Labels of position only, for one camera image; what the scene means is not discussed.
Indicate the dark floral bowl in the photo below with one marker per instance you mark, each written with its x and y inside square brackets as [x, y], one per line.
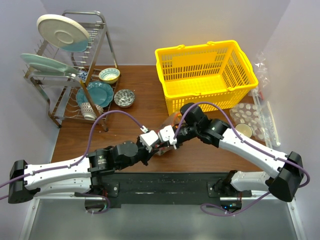
[124, 98]

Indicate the yellow plastic basket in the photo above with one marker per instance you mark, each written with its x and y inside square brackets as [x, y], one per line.
[218, 72]

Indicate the cream ceramic mug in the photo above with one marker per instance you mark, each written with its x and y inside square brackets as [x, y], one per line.
[245, 129]

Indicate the polka dot plastic bag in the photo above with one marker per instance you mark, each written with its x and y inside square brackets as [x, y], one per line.
[247, 113]

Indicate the blue patterned small dish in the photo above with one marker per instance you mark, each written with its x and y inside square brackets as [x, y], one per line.
[83, 74]

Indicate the white and blue plate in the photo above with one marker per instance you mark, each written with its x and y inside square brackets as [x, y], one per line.
[63, 33]

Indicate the clear zip top bag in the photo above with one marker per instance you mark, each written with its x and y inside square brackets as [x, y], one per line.
[172, 120]

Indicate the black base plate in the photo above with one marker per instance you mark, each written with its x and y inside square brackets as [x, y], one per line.
[160, 188]

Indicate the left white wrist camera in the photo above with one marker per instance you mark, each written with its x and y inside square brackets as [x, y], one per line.
[149, 139]

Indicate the clear plastic bag pile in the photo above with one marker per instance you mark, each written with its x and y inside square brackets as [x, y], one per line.
[260, 94]

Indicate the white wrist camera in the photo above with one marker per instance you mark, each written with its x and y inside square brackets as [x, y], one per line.
[149, 139]
[167, 137]

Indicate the metal dish rack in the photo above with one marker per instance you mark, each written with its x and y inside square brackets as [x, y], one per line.
[59, 89]

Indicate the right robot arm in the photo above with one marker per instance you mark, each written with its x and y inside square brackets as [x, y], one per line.
[281, 173]

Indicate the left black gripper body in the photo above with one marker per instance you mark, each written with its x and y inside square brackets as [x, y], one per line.
[143, 154]

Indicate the teal patterned bowl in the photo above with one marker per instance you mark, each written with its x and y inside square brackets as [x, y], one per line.
[109, 75]

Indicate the patterned cup in rack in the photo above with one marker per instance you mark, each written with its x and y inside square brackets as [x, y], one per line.
[87, 111]

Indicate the aluminium rail frame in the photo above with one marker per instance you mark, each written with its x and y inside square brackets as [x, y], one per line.
[62, 216]

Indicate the teal scalloped plate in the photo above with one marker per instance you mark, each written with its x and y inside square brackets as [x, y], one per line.
[100, 92]

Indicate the pale green plate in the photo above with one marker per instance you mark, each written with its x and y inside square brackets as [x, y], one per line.
[44, 64]

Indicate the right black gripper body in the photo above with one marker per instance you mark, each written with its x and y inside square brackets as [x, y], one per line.
[186, 133]

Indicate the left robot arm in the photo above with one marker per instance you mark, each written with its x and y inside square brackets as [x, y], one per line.
[79, 175]

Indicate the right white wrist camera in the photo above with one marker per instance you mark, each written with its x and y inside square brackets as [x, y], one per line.
[167, 137]

